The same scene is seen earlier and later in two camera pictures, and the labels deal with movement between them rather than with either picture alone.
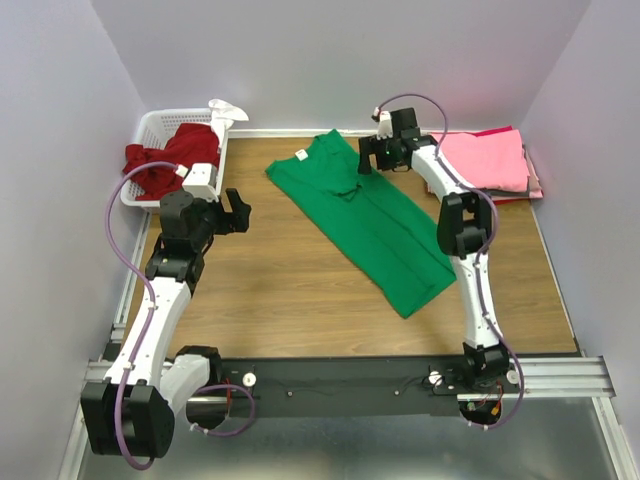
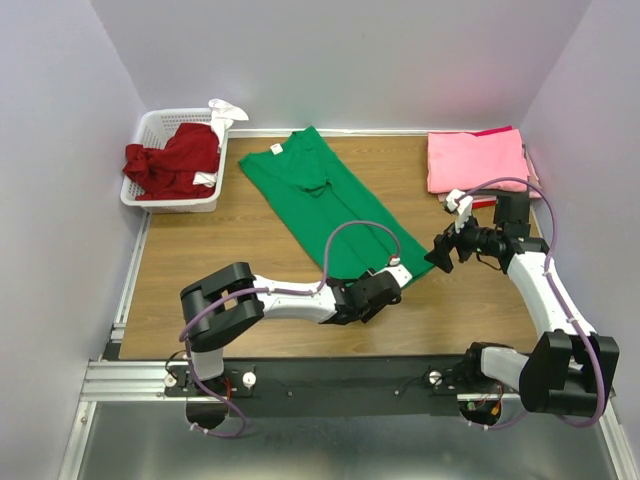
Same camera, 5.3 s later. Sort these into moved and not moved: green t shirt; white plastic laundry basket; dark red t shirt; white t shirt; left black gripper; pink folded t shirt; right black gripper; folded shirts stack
Moved: right black gripper; green t shirt; left black gripper
Not moved: white plastic laundry basket; dark red t shirt; pink folded t shirt; white t shirt; folded shirts stack
